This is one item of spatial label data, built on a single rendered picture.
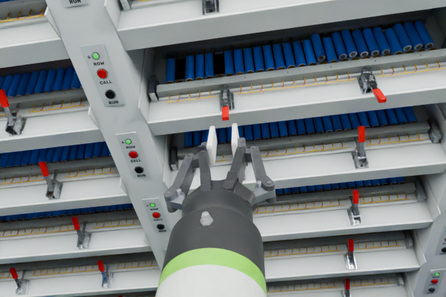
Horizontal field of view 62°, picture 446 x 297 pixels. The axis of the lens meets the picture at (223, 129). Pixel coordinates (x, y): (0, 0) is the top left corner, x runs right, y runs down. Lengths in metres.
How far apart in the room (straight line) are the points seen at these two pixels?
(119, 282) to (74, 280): 0.14
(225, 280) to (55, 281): 1.04
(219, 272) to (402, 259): 0.92
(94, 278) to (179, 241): 0.92
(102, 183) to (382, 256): 0.77
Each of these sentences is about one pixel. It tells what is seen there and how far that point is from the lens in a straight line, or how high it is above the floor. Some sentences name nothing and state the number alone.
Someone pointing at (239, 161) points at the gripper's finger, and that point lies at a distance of 0.48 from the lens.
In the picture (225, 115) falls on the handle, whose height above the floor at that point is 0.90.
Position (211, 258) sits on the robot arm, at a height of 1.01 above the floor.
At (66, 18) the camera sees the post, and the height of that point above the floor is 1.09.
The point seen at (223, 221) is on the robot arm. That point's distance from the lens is 0.34.
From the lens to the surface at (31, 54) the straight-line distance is 0.73.
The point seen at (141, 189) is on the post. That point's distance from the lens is 0.86.
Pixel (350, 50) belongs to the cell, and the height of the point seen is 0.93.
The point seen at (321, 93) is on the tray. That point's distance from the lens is 0.72.
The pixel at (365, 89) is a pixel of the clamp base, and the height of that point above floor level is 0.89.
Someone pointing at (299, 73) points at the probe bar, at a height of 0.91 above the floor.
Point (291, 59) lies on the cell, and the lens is 0.75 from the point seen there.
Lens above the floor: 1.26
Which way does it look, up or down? 36 degrees down
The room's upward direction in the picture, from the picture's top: 10 degrees counter-clockwise
